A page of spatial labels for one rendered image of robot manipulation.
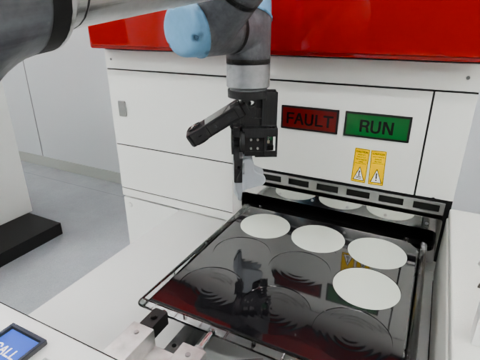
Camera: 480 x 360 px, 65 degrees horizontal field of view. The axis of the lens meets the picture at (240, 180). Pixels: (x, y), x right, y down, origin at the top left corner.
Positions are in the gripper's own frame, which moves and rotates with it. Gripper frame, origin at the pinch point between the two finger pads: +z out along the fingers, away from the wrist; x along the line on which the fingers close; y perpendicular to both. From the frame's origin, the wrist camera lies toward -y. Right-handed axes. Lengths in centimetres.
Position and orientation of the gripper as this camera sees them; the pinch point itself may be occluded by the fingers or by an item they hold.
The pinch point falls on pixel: (236, 193)
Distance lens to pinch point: 73.6
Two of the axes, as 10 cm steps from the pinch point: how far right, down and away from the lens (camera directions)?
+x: -0.4, -3.8, 9.2
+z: 0.0, 9.2, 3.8
